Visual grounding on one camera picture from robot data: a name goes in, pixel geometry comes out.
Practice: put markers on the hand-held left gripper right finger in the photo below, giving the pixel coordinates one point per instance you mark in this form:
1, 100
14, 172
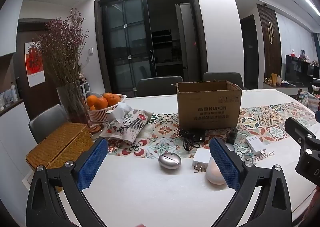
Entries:
225, 164

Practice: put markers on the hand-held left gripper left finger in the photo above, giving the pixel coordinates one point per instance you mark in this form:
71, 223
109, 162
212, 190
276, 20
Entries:
92, 164

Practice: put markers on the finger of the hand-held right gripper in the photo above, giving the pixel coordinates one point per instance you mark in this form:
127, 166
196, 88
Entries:
300, 130

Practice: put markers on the black power adapter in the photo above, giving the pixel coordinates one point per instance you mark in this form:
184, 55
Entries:
200, 136

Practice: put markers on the brown cardboard box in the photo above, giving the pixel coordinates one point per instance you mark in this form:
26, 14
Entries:
207, 107

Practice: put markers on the person's right forearm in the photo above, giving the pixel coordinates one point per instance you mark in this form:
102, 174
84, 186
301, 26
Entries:
314, 198

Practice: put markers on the peach egg-shaped lamp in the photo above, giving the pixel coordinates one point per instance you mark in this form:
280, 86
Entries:
214, 175

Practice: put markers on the white charger plug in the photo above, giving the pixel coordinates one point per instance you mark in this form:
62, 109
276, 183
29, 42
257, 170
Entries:
202, 157

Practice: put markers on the small black plug adapter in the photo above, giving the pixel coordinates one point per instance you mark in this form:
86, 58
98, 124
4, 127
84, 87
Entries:
231, 135

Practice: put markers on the chair with striped cloth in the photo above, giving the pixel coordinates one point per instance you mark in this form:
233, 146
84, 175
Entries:
310, 100

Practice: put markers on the small wooden dish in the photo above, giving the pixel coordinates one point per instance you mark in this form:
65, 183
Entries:
96, 129

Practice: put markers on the small white box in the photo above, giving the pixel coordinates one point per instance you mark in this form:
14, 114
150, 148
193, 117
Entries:
254, 143

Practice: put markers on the woven wicker box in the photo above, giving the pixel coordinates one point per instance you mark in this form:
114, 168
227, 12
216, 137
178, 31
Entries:
60, 142

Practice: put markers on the white television console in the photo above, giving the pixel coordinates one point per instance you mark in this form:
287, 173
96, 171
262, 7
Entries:
285, 88

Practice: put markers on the white plastic fruit basket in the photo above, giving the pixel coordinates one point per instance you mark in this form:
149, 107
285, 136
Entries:
100, 115

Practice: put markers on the floral fabric tissue cover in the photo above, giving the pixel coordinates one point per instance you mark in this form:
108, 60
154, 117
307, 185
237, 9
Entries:
127, 127

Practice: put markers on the silver oval case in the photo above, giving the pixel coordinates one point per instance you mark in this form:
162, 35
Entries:
169, 162

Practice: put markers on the orange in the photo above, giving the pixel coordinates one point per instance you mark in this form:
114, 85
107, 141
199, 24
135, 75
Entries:
92, 107
100, 103
92, 100
116, 98
108, 97

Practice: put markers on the yellow box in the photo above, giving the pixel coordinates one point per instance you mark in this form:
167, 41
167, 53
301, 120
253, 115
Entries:
274, 79

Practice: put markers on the white tissue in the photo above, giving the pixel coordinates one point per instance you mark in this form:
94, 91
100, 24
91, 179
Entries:
122, 110

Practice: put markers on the grey dining chair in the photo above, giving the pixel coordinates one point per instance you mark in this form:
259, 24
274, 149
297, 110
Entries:
47, 122
222, 77
160, 87

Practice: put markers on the glass vase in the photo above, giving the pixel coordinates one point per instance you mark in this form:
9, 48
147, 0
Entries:
72, 104

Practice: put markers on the patterned table runner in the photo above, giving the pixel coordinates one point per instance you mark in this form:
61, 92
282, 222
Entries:
162, 132

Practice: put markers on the white shoe rack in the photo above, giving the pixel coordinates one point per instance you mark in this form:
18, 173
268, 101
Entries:
85, 84

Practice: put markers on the dark wooden cabinet door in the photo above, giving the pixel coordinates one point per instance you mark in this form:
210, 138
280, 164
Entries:
270, 42

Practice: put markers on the dried purple flowers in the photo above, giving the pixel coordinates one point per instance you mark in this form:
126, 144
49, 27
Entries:
63, 47

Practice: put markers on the dark glass sliding door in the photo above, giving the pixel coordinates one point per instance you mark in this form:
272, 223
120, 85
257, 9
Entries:
130, 42

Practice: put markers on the grey refrigerator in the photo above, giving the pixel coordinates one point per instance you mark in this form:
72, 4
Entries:
185, 39

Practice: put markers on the red wall calendar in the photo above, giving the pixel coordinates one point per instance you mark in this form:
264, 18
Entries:
34, 64

